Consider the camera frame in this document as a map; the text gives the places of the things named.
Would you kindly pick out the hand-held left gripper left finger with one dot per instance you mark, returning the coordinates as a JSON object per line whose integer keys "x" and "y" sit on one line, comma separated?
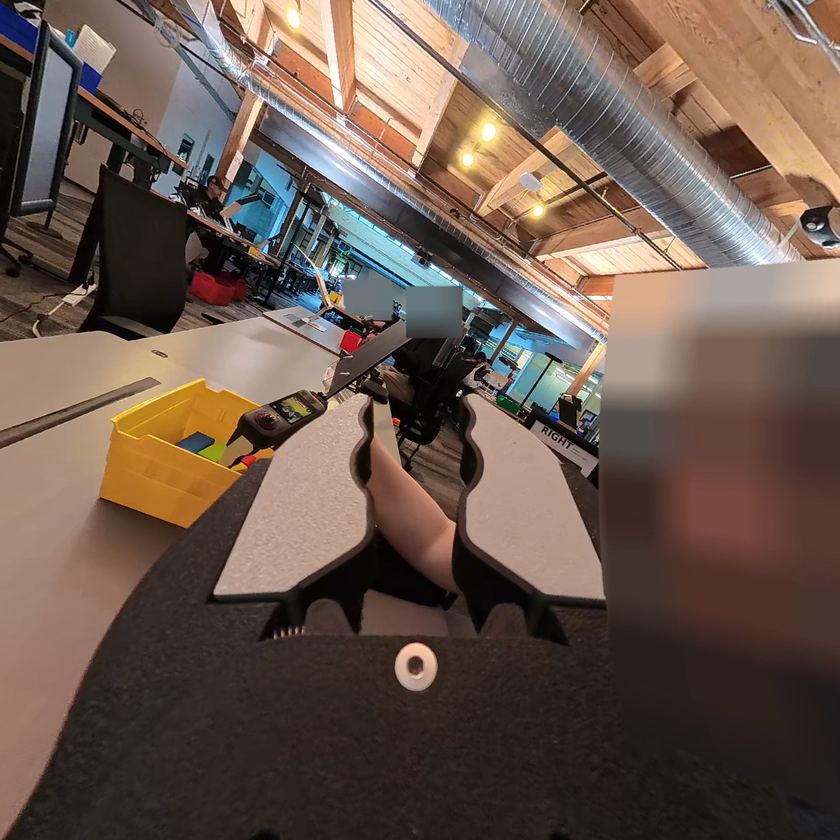
{"x": 302, "y": 518}

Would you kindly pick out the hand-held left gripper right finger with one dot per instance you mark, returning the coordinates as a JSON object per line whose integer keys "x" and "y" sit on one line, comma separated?
{"x": 531, "y": 518}

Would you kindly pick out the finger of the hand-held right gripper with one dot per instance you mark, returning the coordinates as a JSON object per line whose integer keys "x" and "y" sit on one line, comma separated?
{"x": 237, "y": 454}

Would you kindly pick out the green wooden block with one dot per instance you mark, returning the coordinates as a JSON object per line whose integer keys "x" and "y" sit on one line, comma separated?
{"x": 211, "y": 453}

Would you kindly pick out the blue rectangular wooden block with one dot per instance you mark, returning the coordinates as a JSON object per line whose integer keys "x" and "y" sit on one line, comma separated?
{"x": 195, "y": 443}

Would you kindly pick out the yellow plastic bin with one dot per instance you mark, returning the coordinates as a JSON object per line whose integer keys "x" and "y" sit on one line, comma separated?
{"x": 144, "y": 472}

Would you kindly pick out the person's right forearm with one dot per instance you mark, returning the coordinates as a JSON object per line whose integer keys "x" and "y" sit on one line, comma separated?
{"x": 410, "y": 512}

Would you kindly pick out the framed black white sign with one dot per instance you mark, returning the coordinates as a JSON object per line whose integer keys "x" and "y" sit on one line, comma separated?
{"x": 558, "y": 439}

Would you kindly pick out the silver desk stand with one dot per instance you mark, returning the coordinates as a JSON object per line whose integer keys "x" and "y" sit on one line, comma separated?
{"x": 315, "y": 321}

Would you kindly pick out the small red bin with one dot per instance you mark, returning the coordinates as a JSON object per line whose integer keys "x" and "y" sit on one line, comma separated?
{"x": 351, "y": 341}

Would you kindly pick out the black laptop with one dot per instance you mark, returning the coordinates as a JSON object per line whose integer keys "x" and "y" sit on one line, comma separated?
{"x": 367, "y": 358}

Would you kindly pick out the small green bin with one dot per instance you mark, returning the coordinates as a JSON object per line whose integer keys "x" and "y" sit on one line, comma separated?
{"x": 508, "y": 402}

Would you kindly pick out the red storage crate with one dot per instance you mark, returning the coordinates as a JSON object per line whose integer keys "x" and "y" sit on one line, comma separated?
{"x": 211, "y": 289}

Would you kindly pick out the black office chair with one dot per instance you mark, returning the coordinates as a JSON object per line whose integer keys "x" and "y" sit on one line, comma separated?
{"x": 433, "y": 407}
{"x": 141, "y": 256}

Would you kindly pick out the black floor lamp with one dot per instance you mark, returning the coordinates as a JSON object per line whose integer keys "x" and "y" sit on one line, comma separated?
{"x": 552, "y": 358}

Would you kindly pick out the white power strip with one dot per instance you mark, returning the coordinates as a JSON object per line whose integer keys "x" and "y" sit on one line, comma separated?
{"x": 75, "y": 295}

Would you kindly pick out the black framed monitor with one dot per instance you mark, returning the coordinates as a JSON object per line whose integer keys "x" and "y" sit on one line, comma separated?
{"x": 49, "y": 124}

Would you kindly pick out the blue storage crate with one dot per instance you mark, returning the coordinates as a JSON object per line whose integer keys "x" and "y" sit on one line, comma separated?
{"x": 13, "y": 33}

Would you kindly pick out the ceiling camera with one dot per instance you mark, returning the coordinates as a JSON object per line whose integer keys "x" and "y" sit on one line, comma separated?
{"x": 422, "y": 258}

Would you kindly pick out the silver air duct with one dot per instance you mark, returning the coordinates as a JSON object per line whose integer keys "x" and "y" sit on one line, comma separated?
{"x": 623, "y": 124}

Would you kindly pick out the black security camera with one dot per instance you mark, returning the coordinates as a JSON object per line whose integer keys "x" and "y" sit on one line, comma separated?
{"x": 820, "y": 226}

